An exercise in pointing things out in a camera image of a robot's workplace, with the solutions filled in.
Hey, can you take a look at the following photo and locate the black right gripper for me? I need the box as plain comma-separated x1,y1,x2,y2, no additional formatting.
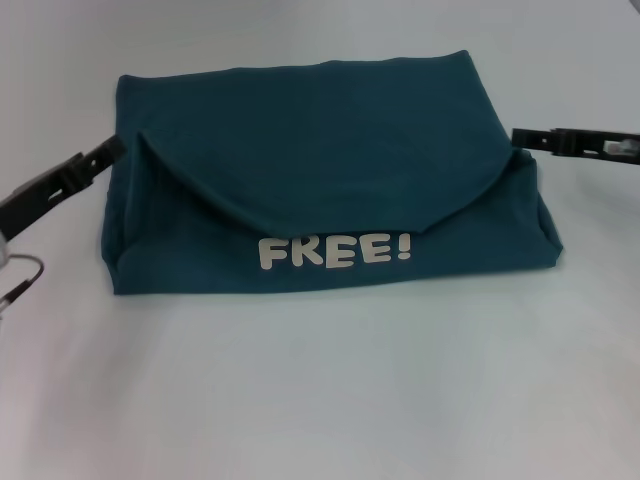
510,127,640,166

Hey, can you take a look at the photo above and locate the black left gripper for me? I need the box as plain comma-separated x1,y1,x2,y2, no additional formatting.
0,134,127,239

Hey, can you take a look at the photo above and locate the blue t-shirt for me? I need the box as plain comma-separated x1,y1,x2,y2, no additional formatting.
102,48,566,298

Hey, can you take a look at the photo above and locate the thin left arm cable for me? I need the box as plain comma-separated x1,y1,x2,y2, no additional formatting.
0,253,46,307

